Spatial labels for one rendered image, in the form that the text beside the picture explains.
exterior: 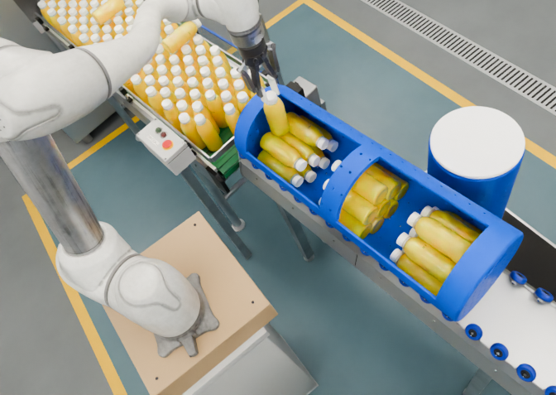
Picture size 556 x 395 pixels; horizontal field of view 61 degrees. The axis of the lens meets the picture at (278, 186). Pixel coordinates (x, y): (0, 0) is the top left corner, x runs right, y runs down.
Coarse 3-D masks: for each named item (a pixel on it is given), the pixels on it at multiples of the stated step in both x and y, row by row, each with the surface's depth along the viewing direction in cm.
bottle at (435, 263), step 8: (408, 240) 129; (416, 240) 128; (408, 248) 128; (416, 248) 126; (424, 248) 126; (432, 248) 126; (408, 256) 128; (416, 256) 126; (424, 256) 125; (432, 256) 124; (440, 256) 124; (424, 264) 125; (432, 264) 123; (440, 264) 122; (448, 264) 122; (432, 272) 124; (440, 272) 122; (448, 272) 121; (440, 280) 123
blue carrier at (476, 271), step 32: (256, 96) 153; (288, 96) 153; (256, 128) 164; (352, 128) 144; (256, 160) 155; (352, 160) 132; (384, 160) 132; (320, 192) 161; (416, 192) 145; (448, 192) 124; (384, 224) 150; (480, 224) 133; (384, 256) 140; (480, 256) 111; (512, 256) 127; (416, 288) 123; (448, 288) 114; (480, 288) 116
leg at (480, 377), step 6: (480, 372) 155; (474, 378) 168; (480, 378) 162; (486, 378) 155; (468, 384) 181; (474, 384) 174; (480, 384) 167; (486, 384) 161; (468, 390) 188; (474, 390) 181; (480, 390) 174
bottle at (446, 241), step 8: (424, 216) 128; (416, 224) 127; (424, 224) 125; (432, 224) 124; (440, 224) 124; (416, 232) 127; (424, 232) 125; (432, 232) 123; (440, 232) 123; (448, 232) 122; (424, 240) 126; (432, 240) 124; (440, 240) 122; (448, 240) 121; (456, 240) 120; (464, 240) 120; (440, 248) 122; (448, 248) 121; (456, 248) 120; (464, 248) 119; (448, 256) 122; (456, 256) 120
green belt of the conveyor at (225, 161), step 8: (160, 120) 207; (224, 128) 195; (224, 136) 193; (232, 136) 192; (208, 152) 190; (232, 152) 187; (224, 160) 186; (232, 160) 186; (224, 168) 185; (232, 168) 186; (224, 176) 186
